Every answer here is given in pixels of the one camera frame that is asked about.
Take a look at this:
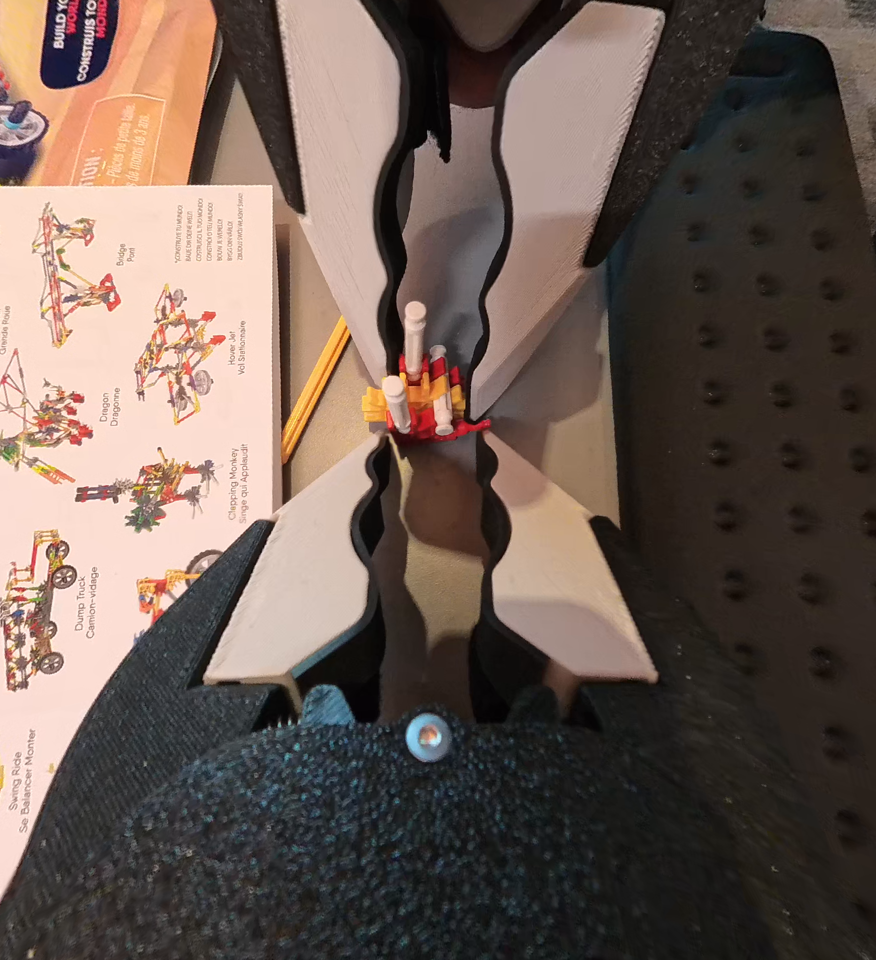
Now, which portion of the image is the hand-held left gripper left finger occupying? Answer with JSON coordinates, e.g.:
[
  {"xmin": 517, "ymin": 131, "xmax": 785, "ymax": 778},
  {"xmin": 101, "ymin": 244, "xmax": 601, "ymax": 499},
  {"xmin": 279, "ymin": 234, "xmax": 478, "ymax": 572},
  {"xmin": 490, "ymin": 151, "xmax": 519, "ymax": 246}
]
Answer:
[{"xmin": 203, "ymin": 433, "xmax": 390, "ymax": 687}]

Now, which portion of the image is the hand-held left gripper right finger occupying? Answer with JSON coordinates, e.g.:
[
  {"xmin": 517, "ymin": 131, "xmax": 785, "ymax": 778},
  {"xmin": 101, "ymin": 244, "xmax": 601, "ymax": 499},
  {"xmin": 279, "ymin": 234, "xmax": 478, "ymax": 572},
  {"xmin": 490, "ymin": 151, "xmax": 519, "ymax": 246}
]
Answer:
[{"xmin": 475, "ymin": 431, "xmax": 660, "ymax": 685}]

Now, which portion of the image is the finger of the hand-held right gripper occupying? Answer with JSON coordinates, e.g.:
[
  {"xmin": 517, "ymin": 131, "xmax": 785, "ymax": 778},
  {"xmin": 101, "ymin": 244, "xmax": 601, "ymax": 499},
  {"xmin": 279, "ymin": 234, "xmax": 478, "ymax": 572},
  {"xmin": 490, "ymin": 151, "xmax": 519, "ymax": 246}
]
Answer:
[
  {"xmin": 276, "ymin": 0, "xmax": 411, "ymax": 391},
  {"xmin": 468, "ymin": 0, "xmax": 667, "ymax": 421}
]

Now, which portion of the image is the white toy rod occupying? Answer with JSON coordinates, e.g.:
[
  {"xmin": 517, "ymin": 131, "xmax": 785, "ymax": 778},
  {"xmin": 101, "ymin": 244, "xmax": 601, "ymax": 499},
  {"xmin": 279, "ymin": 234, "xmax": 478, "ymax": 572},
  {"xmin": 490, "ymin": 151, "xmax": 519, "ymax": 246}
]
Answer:
[
  {"xmin": 429, "ymin": 343, "xmax": 456, "ymax": 436},
  {"xmin": 402, "ymin": 301, "xmax": 429, "ymax": 369},
  {"xmin": 380, "ymin": 376, "xmax": 414, "ymax": 434}
]

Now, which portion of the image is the yellow toy rod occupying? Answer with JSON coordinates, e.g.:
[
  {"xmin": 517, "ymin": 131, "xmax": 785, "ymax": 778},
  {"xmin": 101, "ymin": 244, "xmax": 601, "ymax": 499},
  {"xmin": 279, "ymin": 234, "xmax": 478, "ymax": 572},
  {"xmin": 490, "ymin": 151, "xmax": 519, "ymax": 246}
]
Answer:
[{"xmin": 280, "ymin": 315, "xmax": 353, "ymax": 465}]

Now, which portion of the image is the red yellow connector assembly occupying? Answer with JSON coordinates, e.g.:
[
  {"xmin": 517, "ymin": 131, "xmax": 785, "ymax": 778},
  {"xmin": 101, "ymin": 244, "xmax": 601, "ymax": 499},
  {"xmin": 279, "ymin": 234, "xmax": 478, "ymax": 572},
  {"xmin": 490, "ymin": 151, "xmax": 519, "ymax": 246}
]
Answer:
[{"xmin": 363, "ymin": 366, "xmax": 469, "ymax": 423}]

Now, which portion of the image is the person's right hand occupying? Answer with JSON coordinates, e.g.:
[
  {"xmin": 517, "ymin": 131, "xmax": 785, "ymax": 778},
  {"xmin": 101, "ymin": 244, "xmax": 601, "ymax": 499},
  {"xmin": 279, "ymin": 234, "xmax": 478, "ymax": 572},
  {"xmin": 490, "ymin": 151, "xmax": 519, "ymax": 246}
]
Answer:
[{"xmin": 447, "ymin": 43, "xmax": 501, "ymax": 108}]

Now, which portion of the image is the orange printed toy box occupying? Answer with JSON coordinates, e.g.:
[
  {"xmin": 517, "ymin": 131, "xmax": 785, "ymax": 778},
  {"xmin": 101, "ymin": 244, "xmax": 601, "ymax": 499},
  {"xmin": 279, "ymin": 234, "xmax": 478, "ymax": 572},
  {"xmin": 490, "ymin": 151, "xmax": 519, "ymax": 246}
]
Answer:
[{"xmin": 0, "ymin": 0, "xmax": 219, "ymax": 189}]

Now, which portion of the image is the white printed instruction booklet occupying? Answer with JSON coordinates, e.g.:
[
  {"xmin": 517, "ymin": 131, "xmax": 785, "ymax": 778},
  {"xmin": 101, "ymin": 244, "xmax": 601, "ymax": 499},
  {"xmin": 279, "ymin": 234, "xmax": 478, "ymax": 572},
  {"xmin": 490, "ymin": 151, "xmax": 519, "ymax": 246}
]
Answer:
[{"xmin": 0, "ymin": 183, "xmax": 284, "ymax": 924}]

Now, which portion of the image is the black dotted mat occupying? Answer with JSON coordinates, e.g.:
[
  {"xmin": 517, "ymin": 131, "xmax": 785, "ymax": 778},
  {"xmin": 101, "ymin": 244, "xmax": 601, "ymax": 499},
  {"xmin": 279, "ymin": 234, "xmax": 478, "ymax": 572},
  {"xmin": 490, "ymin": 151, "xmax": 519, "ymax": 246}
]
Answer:
[{"xmin": 603, "ymin": 30, "xmax": 876, "ymax": 960}]

